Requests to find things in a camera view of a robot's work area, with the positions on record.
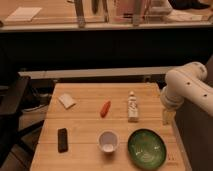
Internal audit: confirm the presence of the black eraser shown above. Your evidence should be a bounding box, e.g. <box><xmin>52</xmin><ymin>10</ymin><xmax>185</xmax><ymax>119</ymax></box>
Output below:
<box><xmin>58</xmin><ymin>128</ymin><xmax>68</xmax><ymax>153</ymax></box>

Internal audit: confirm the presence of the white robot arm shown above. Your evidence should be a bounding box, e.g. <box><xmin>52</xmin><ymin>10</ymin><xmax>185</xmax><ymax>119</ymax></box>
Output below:
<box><xmin>160</xmin><ymin>62</ymin><xmax>213</xmax><ymax>125</ymax></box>

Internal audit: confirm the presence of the white tube bottle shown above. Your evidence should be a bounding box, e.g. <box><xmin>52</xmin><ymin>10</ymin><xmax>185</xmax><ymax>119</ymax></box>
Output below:
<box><xmin>128</xmin><ymin>91</ymin><xmax>138</xmax><ymax>122</ymax></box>

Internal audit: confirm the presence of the green glass bowl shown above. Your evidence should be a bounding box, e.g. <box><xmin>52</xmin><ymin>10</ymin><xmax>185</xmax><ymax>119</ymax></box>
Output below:
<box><xmin>127</xmin><ymin>129</ymin><xmax>167</xmax><ymax>171</ymax></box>

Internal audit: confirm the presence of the long grey shelf bar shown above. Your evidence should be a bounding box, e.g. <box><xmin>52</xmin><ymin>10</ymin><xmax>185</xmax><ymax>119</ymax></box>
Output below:
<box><xmin>20</xmin><ymin>66</ymin><xmax>173</xmax><ymax>79</ymax></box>

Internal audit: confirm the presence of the white paper cup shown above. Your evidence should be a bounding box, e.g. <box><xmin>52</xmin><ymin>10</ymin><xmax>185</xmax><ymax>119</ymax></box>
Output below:
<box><xmin>98</xmin><ymin>131</ymin><xmax>118</xmax><ymax>154</ymax></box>

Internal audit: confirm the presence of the black chair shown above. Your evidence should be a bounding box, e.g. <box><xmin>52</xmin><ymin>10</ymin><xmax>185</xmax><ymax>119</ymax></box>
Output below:
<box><xmin>0</xmin><ymin>76</ymin><xmax>30</xmax><ymax>167</ymax></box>

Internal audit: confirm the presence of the white paper sheet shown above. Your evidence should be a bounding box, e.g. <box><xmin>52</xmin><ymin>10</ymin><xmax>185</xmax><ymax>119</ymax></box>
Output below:
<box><xmin>6</xmin><ymin>7</ymin><xmax>42</xmax><ymax>22</ymax></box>

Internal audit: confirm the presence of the metal stand post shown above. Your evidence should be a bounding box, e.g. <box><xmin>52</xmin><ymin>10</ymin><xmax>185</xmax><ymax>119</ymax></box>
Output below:
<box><xmin>74</xmin><ymin>0</ymin><xmax>86</xmax><ymax>28</ymax></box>

